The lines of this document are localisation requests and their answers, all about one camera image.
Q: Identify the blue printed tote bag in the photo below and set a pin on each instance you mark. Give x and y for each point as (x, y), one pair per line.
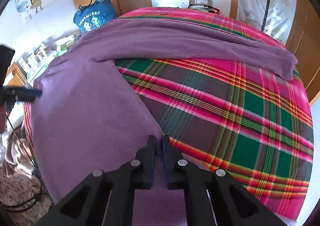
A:
(94, 15)

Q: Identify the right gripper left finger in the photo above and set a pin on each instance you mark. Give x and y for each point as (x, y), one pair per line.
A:
(106, 198)

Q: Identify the purple fleece garment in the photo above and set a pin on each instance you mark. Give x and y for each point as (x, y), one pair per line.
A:
(112, 90)

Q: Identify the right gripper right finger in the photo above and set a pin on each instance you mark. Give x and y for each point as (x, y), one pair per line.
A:
(212, 198)

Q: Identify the transparent plastic door curtain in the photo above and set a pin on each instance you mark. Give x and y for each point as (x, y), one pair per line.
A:
(272, 17)

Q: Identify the clutter of boxes on floor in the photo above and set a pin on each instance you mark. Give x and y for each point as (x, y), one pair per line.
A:
(33, 64)

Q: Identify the person's left hand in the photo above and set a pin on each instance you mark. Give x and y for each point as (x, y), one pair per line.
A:
(3, 118)

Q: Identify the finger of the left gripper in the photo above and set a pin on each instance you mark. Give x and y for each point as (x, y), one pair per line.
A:
(19, 94)

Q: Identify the wooden door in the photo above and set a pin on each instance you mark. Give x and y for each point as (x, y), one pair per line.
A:
(303, 42)

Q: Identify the pink plaid bed sheet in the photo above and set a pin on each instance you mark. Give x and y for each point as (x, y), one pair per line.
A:
(225, 115)

